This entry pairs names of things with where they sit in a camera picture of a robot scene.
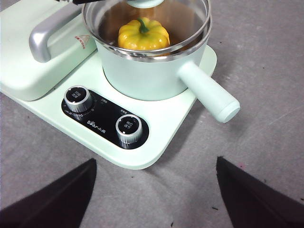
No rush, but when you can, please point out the glass pot lid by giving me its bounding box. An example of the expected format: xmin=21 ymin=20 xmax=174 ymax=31
xmin=81 ymin=0 xmax=212 ymax=62

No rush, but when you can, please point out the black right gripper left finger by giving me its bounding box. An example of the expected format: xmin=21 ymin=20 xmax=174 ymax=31
xmin=0 ymin=158 xmax=97 ymax=228

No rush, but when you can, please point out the mint green pot with handle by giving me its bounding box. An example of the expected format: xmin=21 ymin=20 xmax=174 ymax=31
xmin=94 ymin=0 xmax=241 ymax=124

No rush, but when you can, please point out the yellow pumpkin with green stem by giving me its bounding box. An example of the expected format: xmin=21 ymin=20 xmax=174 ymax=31
xmin=118 ymin=17 xmax=171 ymax=51

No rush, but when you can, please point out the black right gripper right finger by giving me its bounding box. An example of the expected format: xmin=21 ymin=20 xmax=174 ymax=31
xmin=216 ymin=156 xmax=304 ymax=228

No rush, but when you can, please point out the silver grill cover handle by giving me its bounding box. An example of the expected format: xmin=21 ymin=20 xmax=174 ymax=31
xmin=28 ymin=9 xmax=84 ymax=64

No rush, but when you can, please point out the mint green breakfast machine base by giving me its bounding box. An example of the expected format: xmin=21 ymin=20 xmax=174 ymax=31
xmin=0 ymin=44 xmax=218 ymax=171

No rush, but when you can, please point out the silver control knob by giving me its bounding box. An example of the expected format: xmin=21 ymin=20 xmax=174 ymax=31
xmin=63 ymin=85 xmax=94 ymax=114
xmin=115 ymin=114 xmax=144 ymax=145

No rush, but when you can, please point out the black control panel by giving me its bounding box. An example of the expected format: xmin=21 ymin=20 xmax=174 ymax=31
xmin=61 ymin=91 xmax=150 ymax=150

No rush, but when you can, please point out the white warning sticker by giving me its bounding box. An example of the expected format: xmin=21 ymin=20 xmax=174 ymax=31
xmin=74 ymin=35 xmax=91 ymax=50

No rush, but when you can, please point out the mint green grill cover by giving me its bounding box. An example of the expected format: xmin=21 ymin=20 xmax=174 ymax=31
xmin=0 ymin=0 xmax=102 ymax=102

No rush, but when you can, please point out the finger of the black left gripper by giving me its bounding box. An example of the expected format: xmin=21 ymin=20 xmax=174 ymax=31
xmin=72 ymin=0 xmax=130 ymax=5

